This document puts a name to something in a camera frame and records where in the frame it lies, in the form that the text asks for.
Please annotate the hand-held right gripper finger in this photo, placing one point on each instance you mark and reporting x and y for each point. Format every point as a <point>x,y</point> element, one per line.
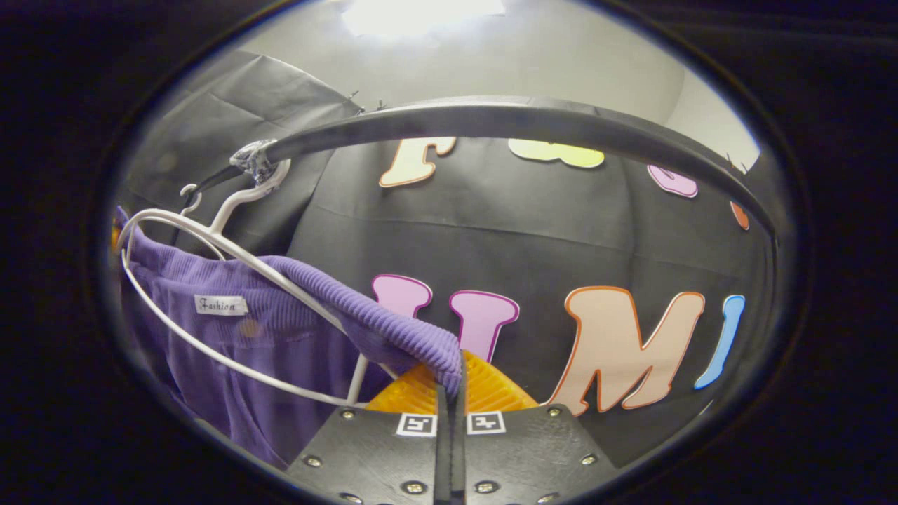
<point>459,456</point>
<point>442,456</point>

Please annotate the purple shirt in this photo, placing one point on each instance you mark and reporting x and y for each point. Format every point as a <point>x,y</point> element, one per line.
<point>266,337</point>

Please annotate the black metal clothes rack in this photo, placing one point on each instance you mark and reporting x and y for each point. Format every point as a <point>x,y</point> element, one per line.
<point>491,119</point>

